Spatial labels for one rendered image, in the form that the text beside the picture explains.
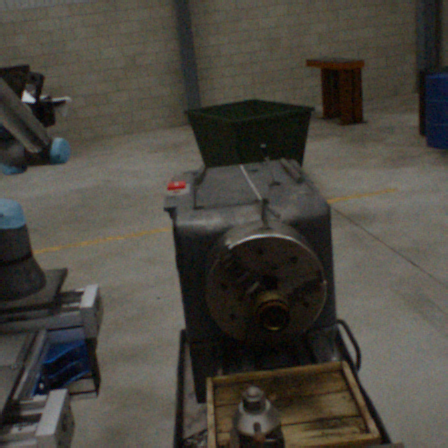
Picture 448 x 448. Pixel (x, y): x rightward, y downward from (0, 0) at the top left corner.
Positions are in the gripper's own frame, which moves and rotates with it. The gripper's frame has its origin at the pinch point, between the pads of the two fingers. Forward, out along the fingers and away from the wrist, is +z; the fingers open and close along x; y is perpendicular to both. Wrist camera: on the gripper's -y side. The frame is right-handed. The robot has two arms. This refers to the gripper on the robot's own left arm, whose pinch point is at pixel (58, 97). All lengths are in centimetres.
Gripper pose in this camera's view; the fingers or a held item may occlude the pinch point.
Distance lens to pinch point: 204.5
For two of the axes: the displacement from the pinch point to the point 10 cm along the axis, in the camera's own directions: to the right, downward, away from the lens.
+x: 9.6, 1.2, -2.6
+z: 2.9, -3.4, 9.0
